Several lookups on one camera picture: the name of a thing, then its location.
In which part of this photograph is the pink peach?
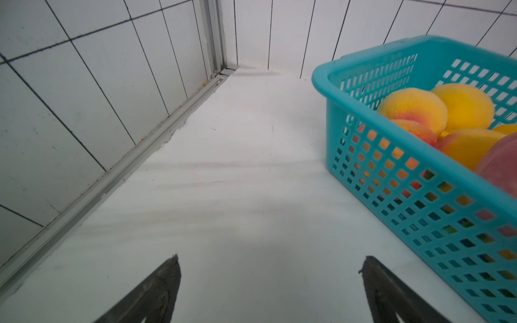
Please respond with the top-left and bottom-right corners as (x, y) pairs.
(475, 133), (516, 198)

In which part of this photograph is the orange red peach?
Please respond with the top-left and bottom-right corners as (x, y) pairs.
(390, 119), (437, 148)

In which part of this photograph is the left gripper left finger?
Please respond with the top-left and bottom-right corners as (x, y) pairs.
(96, 254), (181, 322)

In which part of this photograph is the yellow peach top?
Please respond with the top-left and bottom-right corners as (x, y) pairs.
(492, 124), (517, 135)

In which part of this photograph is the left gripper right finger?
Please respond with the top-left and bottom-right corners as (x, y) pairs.
(359, 256), (449, 322)

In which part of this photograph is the teal plastic basket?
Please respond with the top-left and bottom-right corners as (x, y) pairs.
(312, 35), (516, 322)

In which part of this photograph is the yellow peach red spot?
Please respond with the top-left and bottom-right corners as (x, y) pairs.
(377, 87), (448, 135)

